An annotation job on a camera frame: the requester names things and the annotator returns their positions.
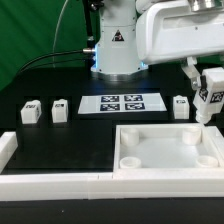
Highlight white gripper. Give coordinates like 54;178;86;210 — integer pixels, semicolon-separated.
136;1;224;90

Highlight white square tabletop tray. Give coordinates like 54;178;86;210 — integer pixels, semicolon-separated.
113;123;224;180

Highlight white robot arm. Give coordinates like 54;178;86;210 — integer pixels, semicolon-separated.
92;0;224;89

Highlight white tag sheet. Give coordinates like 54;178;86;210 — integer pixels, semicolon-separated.
78;93;166;114

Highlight white U-shaped fence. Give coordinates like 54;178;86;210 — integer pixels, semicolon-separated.
0;132;224;201

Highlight black vertical hose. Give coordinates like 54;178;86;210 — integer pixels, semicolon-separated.
82;0;98;51

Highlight black cable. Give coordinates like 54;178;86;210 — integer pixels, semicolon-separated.
16;48;98;76

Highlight grey thin cable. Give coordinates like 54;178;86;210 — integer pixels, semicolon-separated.
52;0;70;69

